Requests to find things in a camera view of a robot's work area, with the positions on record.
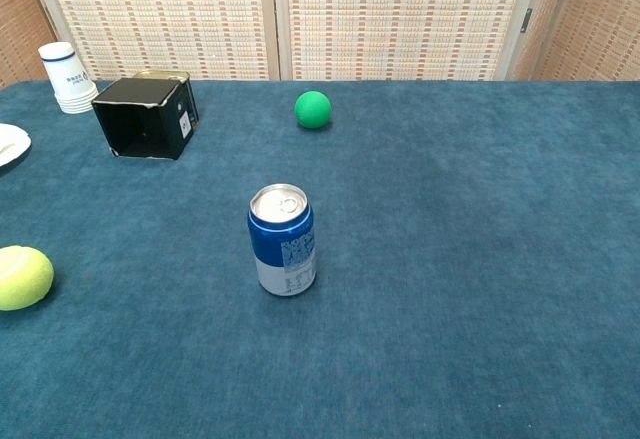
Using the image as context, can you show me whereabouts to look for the green ball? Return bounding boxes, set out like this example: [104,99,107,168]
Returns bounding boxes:
[294,90,333,129]

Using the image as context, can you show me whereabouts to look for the black open box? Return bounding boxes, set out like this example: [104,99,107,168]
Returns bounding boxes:
[91,77,200,162]

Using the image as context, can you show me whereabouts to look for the blue table cloth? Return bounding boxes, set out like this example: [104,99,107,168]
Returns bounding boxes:
[0,78,640,439]

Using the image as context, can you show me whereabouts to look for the white paper plate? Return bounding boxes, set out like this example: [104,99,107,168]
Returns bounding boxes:
[0,123,32,168]

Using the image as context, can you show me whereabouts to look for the blue and white soda can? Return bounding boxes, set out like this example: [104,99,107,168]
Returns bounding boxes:
[247,183,317,298]

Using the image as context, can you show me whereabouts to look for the yellow tennis ball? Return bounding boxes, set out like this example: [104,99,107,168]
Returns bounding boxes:
[0,245,55,312]

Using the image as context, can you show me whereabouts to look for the stack of white paper cups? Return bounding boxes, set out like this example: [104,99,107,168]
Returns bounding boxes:
[37,41,100,115]

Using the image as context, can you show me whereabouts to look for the woven folding screen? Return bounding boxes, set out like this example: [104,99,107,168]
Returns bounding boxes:
[0,0,640,90]

